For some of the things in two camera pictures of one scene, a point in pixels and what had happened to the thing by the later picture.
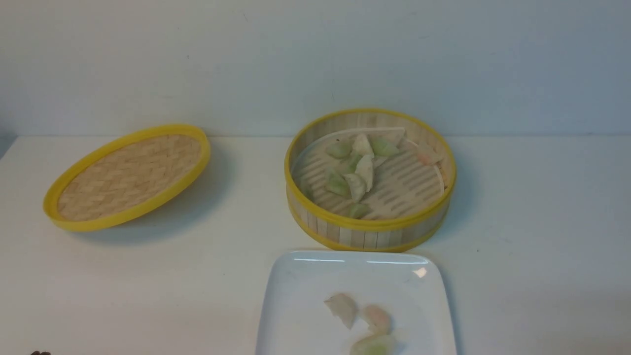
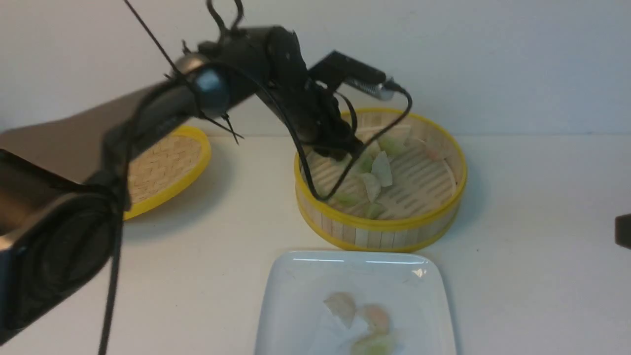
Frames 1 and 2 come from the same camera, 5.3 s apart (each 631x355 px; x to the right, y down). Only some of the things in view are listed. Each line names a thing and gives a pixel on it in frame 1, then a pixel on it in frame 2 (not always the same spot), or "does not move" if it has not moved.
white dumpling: [365, 168] -> [381, 167]
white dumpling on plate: [344, 307] does not move
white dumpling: [357, 185] -> [372, 185]
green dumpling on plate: [380, 344] does not move
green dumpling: [359, 210] -> [375, 209]
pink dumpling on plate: [379, 321] does not move
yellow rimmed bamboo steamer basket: [369, 179] does not move
